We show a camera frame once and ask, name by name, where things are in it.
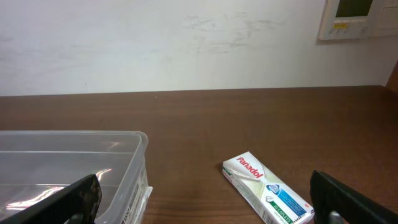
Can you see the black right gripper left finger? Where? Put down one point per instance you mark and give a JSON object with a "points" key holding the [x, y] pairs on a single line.
{"points": [[77, 203]]}

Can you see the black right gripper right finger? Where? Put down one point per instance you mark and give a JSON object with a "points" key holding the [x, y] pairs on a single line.
{"points": [[335, 202]]}

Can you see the clear plastic container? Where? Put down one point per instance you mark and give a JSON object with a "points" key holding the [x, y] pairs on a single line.
{"points": [[37, 164]]}

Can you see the white Panadol box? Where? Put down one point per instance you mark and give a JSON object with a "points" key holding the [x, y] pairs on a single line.
{"points": [[273, 200]]}

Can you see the white wall control panel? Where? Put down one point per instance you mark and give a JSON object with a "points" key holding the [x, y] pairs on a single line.
{"points": [[349, 19]]}

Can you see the white wall switch plate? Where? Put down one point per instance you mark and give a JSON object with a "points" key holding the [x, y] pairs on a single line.
{"points": [[386, 24]]}

